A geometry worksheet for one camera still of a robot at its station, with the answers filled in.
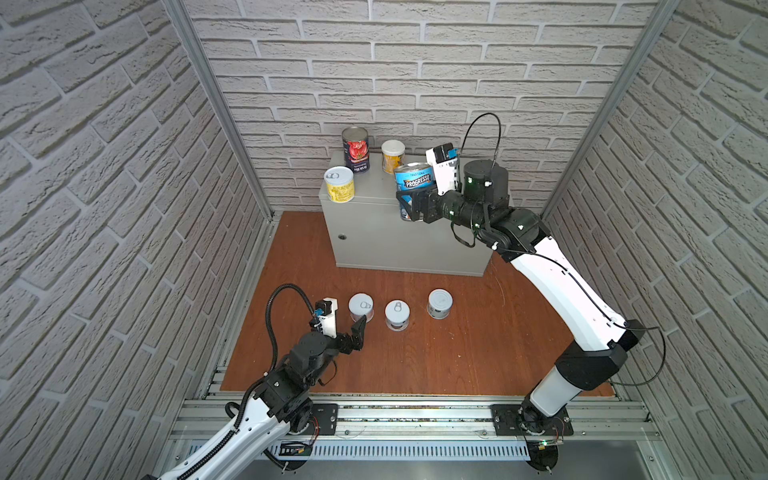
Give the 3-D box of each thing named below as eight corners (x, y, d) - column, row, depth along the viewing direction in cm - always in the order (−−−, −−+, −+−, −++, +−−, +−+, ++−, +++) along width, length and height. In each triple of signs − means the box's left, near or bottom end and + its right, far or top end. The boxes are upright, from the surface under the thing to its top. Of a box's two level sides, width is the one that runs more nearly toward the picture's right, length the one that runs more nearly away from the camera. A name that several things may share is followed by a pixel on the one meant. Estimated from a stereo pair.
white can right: (428, 319, 93) (430, 310, 88) (426, 297, 98) (428, 288, 93) (450, 319, 93) (454, 311, 88) (448, 297, 98) (451, 288, 93)
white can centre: (384, 331, 90) (384, 323, 86) (384, 307, 95) (384, 299, 91) (409, 331, 90) (411, 324, 86) (409, 307, 95) (410, 299, 91)
